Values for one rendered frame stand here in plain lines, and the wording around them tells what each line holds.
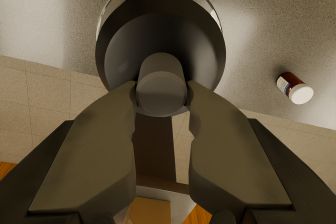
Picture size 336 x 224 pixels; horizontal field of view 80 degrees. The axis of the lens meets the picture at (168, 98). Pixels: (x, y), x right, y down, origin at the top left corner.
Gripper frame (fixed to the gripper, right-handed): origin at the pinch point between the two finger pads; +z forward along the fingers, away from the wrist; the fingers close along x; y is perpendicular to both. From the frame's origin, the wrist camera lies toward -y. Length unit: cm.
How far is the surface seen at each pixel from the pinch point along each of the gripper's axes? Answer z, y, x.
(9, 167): 119, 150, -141
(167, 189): 30, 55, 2
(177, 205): 29, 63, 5
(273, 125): 123, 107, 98
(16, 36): 28.6, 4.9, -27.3
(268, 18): 28.6, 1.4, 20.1
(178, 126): 123, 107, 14
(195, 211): 99, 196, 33
